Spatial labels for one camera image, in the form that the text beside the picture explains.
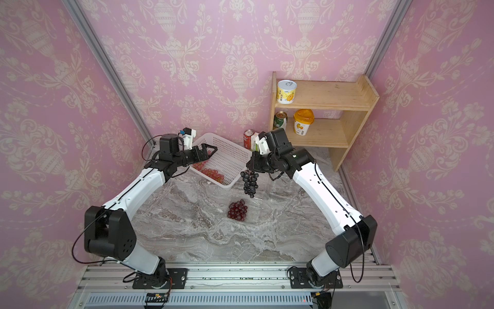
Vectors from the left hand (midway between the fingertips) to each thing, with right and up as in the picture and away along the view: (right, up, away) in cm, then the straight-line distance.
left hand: (212, 151), depth 83 cm
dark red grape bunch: (+11, -26, +2) cm, 29 cm away
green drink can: (+30, +15, +4) cm, 33 cm away
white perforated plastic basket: (+3, -7, +26) cm, 27 cm away
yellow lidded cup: (+41, +16, +6) cm, 45 cm away
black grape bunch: (+17, -12, -9) cm, 22 cm away
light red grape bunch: (-2, -11, +17) cm, 21 cm away
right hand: (+16, -5, -10) cm, 19 cm away
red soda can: (+15, +11, +28) cm, 34 cm away
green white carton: (+19, +7, +26) cm, 33 cm away
